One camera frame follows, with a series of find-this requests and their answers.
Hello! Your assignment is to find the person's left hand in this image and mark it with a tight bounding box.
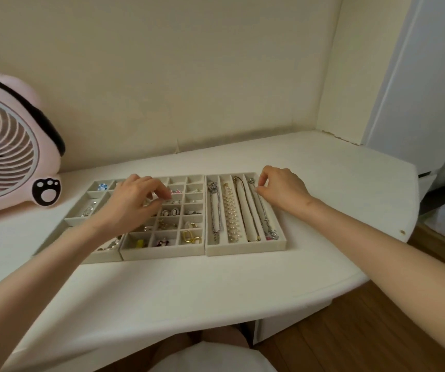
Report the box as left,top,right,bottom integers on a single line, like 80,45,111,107
90,173,173,240

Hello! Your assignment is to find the person's right hand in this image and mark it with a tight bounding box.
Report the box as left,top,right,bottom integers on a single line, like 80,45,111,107
255,165,319,220

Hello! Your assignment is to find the silver necklace pink charm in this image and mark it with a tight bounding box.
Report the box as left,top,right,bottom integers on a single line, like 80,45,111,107
247,178,280,242

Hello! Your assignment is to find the brown stone bead bracelet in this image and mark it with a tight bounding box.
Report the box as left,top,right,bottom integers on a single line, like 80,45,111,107
97,235,125,253

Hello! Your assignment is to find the brown cord necklace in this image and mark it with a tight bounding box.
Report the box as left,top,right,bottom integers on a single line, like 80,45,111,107
233,175,262,243

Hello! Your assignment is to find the grey earring grid tray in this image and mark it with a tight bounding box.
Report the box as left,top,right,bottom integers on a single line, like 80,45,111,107
119,175,207,262

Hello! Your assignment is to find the small pearl bead necklace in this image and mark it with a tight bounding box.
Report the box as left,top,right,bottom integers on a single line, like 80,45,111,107
222,183,243,244

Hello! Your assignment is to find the grey bracelet tray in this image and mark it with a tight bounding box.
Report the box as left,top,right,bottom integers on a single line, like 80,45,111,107
34,178,126,265

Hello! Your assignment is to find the grey necklace tray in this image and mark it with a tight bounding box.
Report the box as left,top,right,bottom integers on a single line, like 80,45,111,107
205,172,288,257

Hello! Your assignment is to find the silver chain necklace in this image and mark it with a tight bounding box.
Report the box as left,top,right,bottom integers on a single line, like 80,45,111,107
208,181,223,245

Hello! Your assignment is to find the person's left forearm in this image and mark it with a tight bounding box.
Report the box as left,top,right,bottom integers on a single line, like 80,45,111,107
0,220,108,372

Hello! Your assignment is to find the person's right forearm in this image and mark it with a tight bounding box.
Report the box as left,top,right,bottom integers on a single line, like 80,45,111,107
303,198,445,372

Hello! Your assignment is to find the white table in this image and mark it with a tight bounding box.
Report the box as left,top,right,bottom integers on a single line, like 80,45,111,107
0,129,420,372

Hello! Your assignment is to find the pink animal-shaped desk fan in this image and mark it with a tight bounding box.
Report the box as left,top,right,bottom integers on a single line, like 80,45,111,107
0,59,66,226

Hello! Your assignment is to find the white door panel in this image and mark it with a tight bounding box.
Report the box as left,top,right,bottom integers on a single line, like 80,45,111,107
364,0,445,178

